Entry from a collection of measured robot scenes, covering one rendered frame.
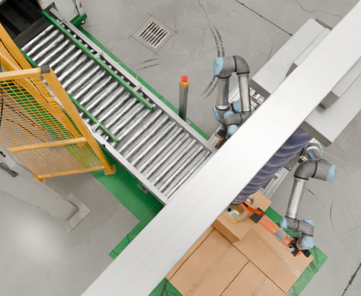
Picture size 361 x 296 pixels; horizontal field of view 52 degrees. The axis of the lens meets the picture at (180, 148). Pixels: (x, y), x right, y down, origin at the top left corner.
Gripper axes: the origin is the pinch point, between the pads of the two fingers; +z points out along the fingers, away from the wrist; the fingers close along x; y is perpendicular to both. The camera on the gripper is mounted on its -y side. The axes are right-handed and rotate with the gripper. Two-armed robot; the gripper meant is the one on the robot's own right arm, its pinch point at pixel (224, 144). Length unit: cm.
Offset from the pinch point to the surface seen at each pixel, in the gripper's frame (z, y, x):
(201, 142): 48, -24, 3
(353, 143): 107, 89, 138
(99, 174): 108, -89, -81
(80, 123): -30, -82, -71
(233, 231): 13, 50, -45
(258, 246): 53, 77, -33
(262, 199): 13, 51, -10
